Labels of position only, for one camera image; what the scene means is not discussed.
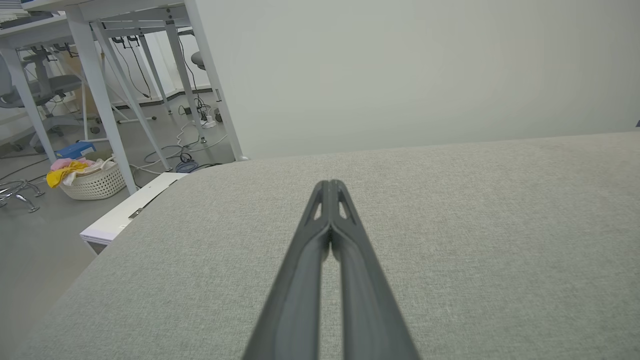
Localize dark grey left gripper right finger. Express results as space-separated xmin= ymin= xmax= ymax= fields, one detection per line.
xmin=330 ymin=180 xmax=421 ymax=360

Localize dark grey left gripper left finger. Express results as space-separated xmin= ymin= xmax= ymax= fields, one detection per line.
xmin=242 ymin=180 xmax=331 ymax=360

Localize grey fabric sofa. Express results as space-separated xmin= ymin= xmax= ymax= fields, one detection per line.
xmin=10 ymin=131 xmax=640 ymax=360

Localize white panel with hinges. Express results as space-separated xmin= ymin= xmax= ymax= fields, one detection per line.
xmin=80 ymin=171 xmax=189 ymax=246

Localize white woven laundry basket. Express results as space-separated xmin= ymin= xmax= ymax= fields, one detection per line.
xmin=59 ymin=157 xmax=127 ymax=201

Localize beige cloth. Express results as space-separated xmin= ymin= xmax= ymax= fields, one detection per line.
xmin=62 ymin=158 xmax=117 ymax=187

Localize yellow cloth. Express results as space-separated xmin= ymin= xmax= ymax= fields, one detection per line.
xmin=46 ymin=161 xmax=89 ymax=189

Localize blue box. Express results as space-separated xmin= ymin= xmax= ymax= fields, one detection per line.
xmin=55 ymin=141 xmax=97 ymax=160

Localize pink cloth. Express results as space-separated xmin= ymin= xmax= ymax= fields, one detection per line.
xmin=50 ymin=157 xmax=94 ymax=171

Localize chrome chair base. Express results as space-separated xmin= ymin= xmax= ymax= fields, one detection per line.
xmin=0 ymin=179 xmax=46 ymax=214

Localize grey office chair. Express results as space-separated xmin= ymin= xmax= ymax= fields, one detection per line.
xmin=0 ymin=47 xmax=101 ymax=152

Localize black floor cable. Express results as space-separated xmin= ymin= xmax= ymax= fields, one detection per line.
xmin=172 ymin=144 xmax=222 ymax=171

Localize white floor cable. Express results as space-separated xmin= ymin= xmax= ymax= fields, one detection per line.
xmin=129 ymin=122 xmax=229 ymax=176

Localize black hanging cable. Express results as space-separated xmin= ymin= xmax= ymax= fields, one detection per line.
xmin=113 ymin=37 xmax=152 ymax=99

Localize white desk frame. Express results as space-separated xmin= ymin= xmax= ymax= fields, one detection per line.
xmin=0 ymin=14 xmax=73 ymax=163
xmin=22 ymin=0 xmax=247 ymax=196

